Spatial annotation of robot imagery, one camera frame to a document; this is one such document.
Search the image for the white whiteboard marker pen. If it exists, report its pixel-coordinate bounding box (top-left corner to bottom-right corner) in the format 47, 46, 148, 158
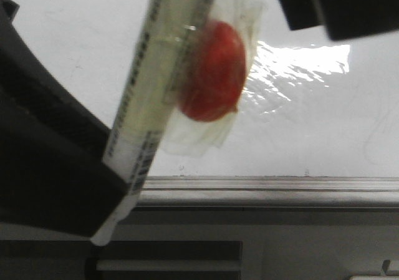
91, 0, 214, 246

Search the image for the white whiteboard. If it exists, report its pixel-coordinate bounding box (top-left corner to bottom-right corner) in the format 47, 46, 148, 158
13, 0, 398, 177

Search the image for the grey aluminium whiteboard frame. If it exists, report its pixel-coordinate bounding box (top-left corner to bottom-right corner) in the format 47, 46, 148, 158
138, 176, 398, 208

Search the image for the red magnet taped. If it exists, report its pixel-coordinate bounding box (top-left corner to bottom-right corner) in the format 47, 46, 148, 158
161, 0, 264, 157

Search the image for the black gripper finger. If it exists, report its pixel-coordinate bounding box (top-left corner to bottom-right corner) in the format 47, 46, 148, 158
279, 0, 398, 41
1, 0, 127, 237

